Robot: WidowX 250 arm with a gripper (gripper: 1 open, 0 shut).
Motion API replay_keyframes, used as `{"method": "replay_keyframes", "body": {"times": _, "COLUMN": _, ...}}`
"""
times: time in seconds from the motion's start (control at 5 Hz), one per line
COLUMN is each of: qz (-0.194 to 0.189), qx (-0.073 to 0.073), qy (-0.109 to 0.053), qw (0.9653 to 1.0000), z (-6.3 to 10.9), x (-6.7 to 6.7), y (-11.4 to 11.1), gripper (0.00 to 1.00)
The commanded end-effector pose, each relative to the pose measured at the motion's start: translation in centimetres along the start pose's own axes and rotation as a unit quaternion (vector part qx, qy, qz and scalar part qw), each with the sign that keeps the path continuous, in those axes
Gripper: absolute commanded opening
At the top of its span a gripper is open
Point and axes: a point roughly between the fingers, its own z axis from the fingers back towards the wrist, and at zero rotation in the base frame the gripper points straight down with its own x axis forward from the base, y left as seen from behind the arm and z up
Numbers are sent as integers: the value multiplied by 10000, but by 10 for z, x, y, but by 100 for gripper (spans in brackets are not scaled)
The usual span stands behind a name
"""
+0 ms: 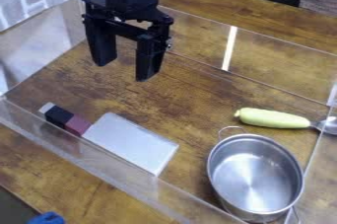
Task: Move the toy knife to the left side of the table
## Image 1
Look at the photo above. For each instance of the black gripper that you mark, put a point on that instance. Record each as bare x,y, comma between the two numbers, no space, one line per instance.
110,18

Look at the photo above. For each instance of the spoon with yellow-green handle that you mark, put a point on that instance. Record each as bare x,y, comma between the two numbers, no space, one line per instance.
283,120

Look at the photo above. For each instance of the toy cleaver knife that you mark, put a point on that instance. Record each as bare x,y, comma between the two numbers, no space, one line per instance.
118,135

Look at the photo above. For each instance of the stainless steel pot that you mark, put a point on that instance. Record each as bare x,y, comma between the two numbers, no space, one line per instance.
255,175

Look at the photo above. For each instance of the blue object at bottom edge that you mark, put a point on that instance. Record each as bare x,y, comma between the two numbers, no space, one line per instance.
47,218

